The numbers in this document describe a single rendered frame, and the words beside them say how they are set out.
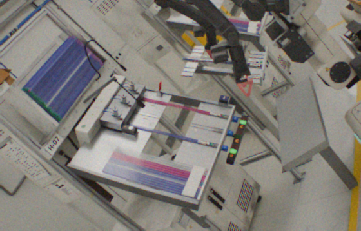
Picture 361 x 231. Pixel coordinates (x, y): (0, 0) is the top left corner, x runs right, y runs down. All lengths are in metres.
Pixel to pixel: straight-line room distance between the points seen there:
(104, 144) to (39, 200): 1.56
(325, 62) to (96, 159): 1.23
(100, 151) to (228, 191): 0.87
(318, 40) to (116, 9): 1.85
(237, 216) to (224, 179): 0.25
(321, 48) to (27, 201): 2.71
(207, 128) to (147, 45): 1.26
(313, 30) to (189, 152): 0.88
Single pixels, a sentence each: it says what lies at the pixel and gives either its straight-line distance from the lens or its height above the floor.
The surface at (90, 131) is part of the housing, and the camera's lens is 2.21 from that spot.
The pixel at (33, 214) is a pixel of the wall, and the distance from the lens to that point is 3.60.
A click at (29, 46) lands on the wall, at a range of 4.16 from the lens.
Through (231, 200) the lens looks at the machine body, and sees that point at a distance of 2.58.
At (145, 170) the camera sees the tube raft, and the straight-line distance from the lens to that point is 2.05.
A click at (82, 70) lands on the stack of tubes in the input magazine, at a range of 2.36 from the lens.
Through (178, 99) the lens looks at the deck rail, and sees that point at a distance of 2.43.
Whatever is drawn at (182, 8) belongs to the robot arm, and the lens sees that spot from 2.06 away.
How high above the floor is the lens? 1.64
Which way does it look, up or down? 17 degrees down
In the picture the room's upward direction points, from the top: 47 degrees counter-clockwise
